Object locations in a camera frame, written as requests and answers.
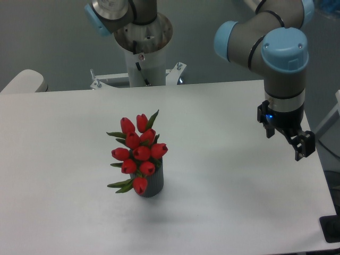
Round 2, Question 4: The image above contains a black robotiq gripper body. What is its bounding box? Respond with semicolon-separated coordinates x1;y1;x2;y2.
268;104;304;133

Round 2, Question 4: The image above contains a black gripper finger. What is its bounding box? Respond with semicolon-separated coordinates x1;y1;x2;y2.
257;100;275;138
282;129;316;162

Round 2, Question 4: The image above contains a red tulip bouquet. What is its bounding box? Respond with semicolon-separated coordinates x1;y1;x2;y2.
107;112;168;194

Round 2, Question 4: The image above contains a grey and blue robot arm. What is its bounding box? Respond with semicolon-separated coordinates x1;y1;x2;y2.
84;1;315;160

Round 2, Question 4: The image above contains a dark grey ribbed vase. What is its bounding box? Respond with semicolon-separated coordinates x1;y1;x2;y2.
133;158;164;198

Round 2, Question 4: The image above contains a black box at table edge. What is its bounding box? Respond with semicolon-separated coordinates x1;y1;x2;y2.
319;215;339;243

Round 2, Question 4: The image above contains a clear bin with blue items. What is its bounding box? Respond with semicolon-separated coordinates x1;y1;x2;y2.
314;0;339;20

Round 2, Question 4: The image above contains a white furniture frame right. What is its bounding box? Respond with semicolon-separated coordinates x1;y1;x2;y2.
314;90;339;141

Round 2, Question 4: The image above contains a white metal base frame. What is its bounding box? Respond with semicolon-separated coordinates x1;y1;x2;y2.
90;62;187;90

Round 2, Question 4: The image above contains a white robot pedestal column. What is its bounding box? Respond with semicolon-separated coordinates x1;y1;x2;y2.
114;12;174;88

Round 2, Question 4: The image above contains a black cable on pedestal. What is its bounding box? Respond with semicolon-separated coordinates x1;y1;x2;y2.
132;40;152;87

